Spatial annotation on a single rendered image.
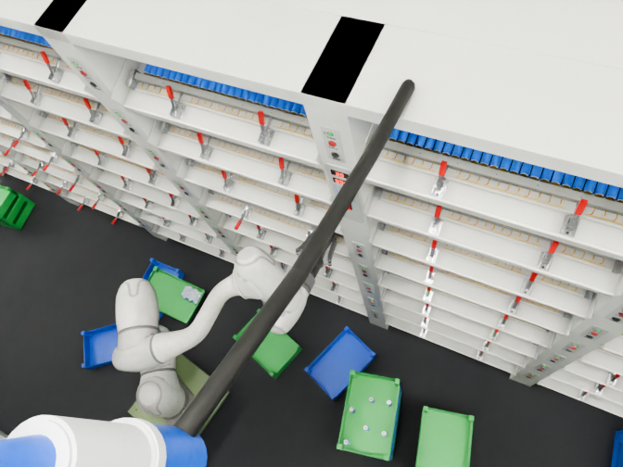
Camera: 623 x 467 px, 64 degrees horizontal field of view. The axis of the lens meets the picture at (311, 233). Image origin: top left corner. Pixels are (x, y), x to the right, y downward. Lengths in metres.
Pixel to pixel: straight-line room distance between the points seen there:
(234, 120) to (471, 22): 0.60
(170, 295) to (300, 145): 1.81
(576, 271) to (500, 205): 0.29
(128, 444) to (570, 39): 0.92
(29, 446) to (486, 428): 2.31
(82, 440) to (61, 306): 2.92
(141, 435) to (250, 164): 1.10
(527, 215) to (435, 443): 1.37
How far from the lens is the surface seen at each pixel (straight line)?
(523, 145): 0.89
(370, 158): 0.79
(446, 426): 2.29
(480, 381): 2.57
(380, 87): 0.95
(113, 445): 0.41
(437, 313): 2.06
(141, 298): 1.81
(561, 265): 1.31
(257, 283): 1.39
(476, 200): 1.11
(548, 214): 1.12
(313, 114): 1.01
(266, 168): 1.44
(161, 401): 2.30
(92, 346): 3.09
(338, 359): 2.58
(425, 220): 1.30
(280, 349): 2.64
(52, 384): 3.18
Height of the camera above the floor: 2.52
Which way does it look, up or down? 64 degrees down
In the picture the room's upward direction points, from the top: 24 degrees counter-clockwise
